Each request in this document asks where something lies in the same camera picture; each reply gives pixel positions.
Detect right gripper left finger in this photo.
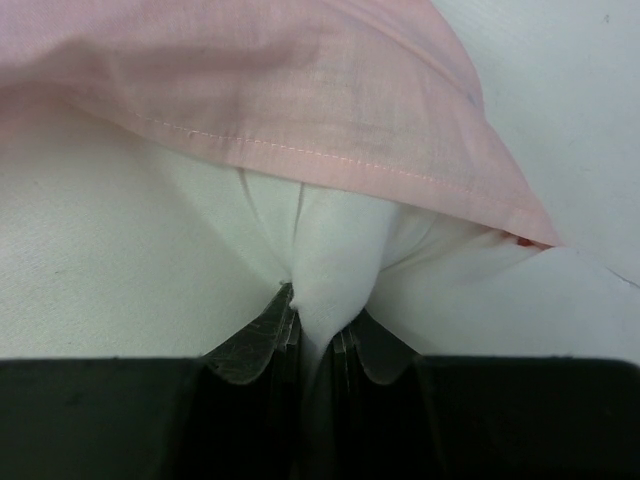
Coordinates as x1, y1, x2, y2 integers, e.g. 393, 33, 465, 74
1, 284, 300, 479

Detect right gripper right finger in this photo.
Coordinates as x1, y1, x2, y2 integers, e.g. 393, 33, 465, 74
329, 313, 639, 479

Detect white pillow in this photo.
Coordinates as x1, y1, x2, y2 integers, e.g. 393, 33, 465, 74
0, 84, 640, 381

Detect blue pink printed pillowcase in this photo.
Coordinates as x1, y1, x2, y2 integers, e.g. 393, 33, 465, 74
1, 1, 559, 246

